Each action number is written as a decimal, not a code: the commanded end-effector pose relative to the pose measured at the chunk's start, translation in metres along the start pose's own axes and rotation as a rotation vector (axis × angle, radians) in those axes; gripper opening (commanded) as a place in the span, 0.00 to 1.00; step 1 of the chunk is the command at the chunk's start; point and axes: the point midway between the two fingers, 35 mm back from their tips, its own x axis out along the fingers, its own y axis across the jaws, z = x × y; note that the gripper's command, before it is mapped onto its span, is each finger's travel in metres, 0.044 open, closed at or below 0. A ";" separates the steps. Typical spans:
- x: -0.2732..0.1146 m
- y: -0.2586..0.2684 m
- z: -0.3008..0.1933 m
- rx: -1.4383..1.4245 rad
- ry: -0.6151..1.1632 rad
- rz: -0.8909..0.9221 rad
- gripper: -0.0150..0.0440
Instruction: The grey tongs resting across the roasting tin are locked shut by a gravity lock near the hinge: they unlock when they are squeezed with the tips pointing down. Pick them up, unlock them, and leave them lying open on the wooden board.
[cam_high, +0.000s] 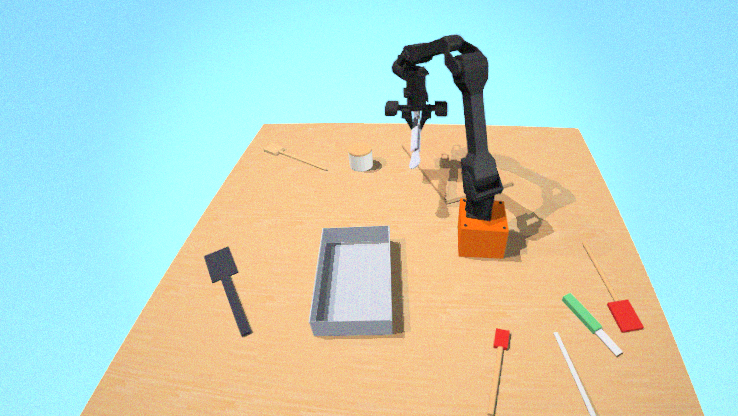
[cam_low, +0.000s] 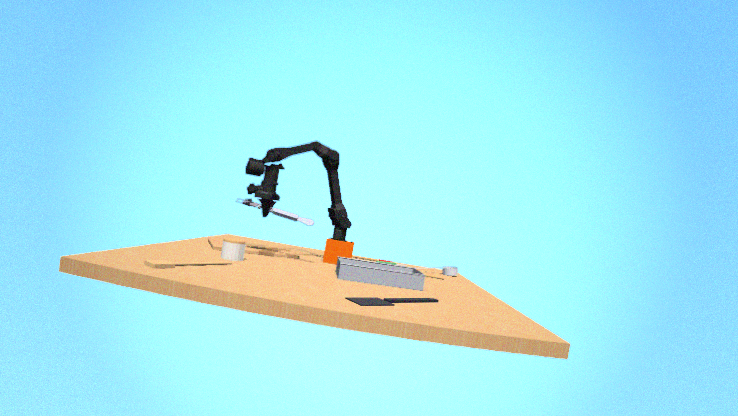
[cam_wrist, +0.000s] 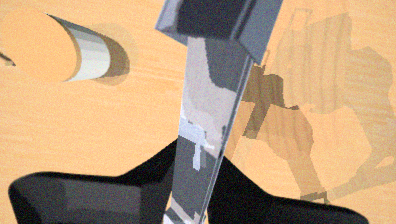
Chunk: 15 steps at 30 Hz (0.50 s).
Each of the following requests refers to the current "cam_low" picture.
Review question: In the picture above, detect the grey spatula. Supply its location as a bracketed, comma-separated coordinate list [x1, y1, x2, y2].
[345, 297, 439, 306]

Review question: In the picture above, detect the grey rectangular tin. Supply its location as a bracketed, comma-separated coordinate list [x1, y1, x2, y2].
[335, 256, 426, 291]

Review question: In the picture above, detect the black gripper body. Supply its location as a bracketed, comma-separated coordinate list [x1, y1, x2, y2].
[254, 177, 280, 201]

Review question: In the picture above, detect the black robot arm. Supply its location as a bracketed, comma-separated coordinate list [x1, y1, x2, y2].
[245, 141, 352, 242]

